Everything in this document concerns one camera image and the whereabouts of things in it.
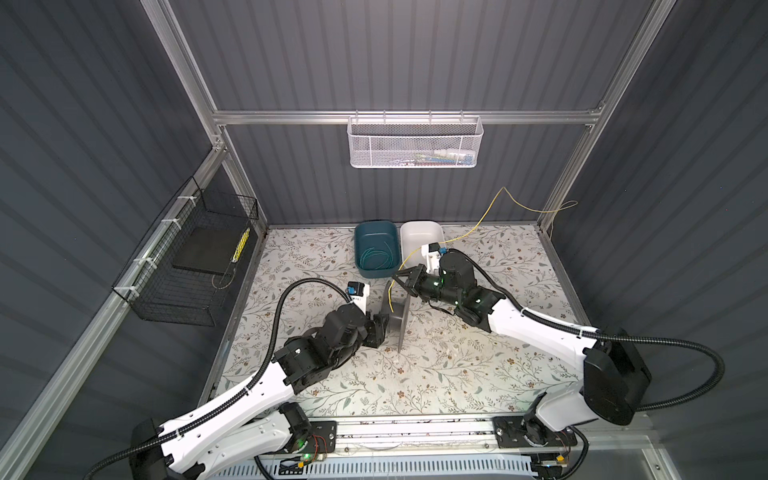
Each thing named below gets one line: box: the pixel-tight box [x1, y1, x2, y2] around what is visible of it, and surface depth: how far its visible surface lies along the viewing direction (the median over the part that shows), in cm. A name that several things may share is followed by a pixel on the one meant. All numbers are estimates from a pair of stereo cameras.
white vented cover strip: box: [208, 460, 535, 480], surface depth 72 cm
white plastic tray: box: [400, 221, 446, 270], surface depth 118 cm
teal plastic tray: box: [355, 220, 401, 279], surface depth 111 cm
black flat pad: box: [172, 226, 247, 275], surface depth 76 cm
